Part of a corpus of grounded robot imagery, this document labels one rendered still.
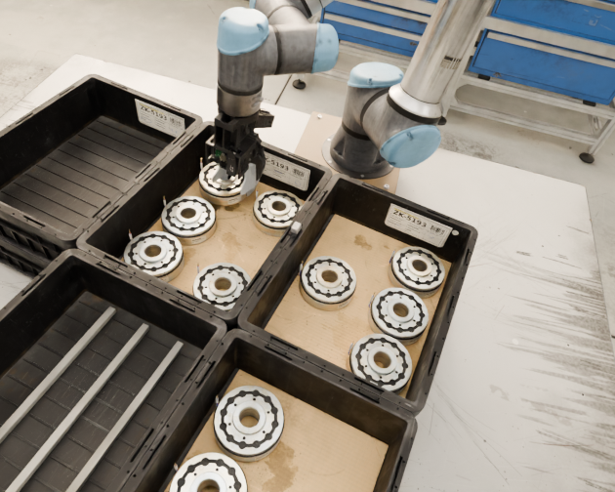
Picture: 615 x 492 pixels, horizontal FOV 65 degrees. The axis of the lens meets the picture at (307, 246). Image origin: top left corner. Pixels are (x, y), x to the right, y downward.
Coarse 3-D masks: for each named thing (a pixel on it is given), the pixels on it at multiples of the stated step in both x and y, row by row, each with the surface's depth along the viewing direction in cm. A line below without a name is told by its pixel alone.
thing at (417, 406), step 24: (384, 192) 94; (312, 216) 88; (432, 216) 92; (264, 288) 78; (456, 288) 81; (240, 312) 73; (264, 336) 71; (312, 360) 70; (432, 360) 73; (360, 384) 69; (408, 408) 67
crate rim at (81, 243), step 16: (304, 160) 97; (144, 176) 89; (128, 192) 86; (320, 192) 92; (112, 208) 83; (304, 208) 89; (96, 224) 81; (80, 240) 78; (288, 240) 83; (96, 256) 77; (112, 256) 77; (272, 256) 81; (128, 272) 75; (144, 272) 76; (160, 288) 74; (176, 288) 75; (256, 288) 76; (192, 304) 73; (208, 304) 74; (240, 304) 74; (224, 320) 72
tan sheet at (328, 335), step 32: (352, 224) 101; (320, 256) 95; (352, 256) 96; (384, 256) 97; (384, 288) 92; (288, 320) 85; (320, 320) 86; (352, 320) 86; (320, 352) 82; (416, 352) 84
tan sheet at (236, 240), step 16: (192, 192) 101; (224, 208) 100; (240, 208) 100; (160, 224) 95; (224, 224) 97; (240, 224) 98; (208, 240) 94; (224, 240) 94; (240, 240) 95; (256, 240) 95; (272, 240) 96; (192, 256) 91; (208, 256) 92; (224, 256) 92; (240, 256) 92; (256, 256) 93; (192, 272) 89; (256, 272) 90
